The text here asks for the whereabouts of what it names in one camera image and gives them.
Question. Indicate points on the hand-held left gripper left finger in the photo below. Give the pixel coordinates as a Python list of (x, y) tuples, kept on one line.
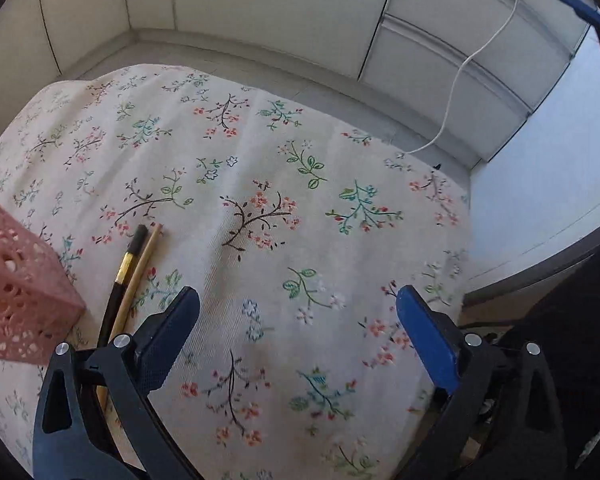
[(172, 327)]

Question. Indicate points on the white fuzzy cloth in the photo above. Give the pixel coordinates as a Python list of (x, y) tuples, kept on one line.
[(594, 442)]

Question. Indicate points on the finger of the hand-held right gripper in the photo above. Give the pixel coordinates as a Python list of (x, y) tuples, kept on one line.
[(577, 6)]

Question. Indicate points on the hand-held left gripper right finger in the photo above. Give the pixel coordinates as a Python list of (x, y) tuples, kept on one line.
[(427, 335)]

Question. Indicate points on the pink perforated holder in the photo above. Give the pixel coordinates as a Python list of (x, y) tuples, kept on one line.
[(15, 290)]

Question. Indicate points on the black chopstick with gold band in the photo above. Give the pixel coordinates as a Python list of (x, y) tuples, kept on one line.
[(114, 292)]

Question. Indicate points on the person's black pants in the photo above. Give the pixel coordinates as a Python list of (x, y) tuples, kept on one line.
[(570, 310)]

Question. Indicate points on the floral tablecloth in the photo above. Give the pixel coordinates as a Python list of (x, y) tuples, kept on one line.
[(280, 185)]

